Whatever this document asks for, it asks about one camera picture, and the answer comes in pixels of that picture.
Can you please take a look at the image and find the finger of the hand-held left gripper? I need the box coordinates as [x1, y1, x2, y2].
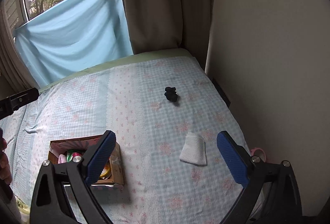
[0, 87, 40, 119]

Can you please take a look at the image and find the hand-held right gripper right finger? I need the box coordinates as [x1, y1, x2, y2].
[217, 131, 303, 224]

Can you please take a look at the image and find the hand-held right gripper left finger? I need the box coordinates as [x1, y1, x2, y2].
[29, 130, 117, 224]

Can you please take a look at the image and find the cardboard box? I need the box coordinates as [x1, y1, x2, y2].
[48, 134, 125, 190]

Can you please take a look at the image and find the round yellow-rimmed mirror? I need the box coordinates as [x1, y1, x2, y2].
[100, 164, 112, 178]

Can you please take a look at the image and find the green snack packet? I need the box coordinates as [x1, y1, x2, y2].
[66, 152, 85, 163]

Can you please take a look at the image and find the white knitted cloth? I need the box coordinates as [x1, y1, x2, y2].
[180, 132, 207, 166]

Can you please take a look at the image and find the person's left hand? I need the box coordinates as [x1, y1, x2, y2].
[0, 138, 12, 187]

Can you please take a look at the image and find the narrow beige curtain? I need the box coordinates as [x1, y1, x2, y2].
[0, 0, 40, 91]

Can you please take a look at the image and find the checked floral bed sheet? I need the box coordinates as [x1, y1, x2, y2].
[0, 55, 266, 224]

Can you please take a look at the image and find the light blue hanging cloth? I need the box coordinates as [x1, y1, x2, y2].
[13, 0, 134, 87]

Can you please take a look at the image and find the black hair scrunchie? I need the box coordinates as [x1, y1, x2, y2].
[164, 87, 178, 103]

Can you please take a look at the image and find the green mattress cover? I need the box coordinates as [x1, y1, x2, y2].
[39, 48, 197, 92]

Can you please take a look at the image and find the wide beige curtain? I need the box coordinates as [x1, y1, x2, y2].
[115, 0, 212, 73]

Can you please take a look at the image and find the pink plastic ring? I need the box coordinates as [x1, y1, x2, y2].
[250, 147, 266, 163]

